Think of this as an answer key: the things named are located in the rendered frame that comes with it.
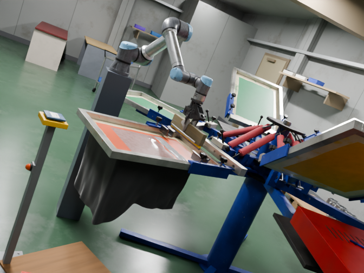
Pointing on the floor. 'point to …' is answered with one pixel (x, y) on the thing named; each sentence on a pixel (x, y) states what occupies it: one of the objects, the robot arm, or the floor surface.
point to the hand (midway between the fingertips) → (187, 130)
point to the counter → (47, 45)
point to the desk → (94, 58)
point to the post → (51, 124)
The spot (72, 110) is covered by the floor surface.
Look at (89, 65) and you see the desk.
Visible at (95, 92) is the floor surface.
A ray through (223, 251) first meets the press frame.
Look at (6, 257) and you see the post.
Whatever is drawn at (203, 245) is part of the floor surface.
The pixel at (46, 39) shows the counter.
